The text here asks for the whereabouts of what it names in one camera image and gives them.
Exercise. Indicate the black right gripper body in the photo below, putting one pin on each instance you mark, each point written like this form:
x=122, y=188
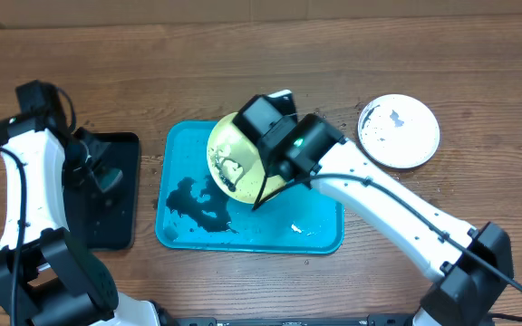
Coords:
x=279, y=172

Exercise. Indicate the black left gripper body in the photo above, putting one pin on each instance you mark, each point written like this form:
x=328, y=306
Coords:
x=76, y=170

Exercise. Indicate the yellow green round plate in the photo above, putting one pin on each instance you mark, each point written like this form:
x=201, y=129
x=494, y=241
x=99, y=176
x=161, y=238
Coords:
x=234, y=162

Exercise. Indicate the green orange sponge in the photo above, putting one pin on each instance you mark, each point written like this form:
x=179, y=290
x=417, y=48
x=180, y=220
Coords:
x=108, y=178

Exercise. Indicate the white round plate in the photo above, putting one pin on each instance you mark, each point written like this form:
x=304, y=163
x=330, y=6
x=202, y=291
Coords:
x=398, y=131

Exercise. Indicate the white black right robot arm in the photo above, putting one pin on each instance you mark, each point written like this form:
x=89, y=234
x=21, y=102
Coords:
x=468, y=267

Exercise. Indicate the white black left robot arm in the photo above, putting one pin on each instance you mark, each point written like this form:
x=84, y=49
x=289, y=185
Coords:
x=48, y=276

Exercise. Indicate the blue plastic tray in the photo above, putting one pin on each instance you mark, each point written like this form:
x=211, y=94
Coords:
x=194, y=213

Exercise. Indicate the black water tray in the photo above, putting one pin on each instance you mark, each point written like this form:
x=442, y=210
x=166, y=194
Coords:
x=106, y=221

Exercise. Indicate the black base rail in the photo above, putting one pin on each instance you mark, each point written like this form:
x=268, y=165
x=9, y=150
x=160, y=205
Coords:
x=377, y=319

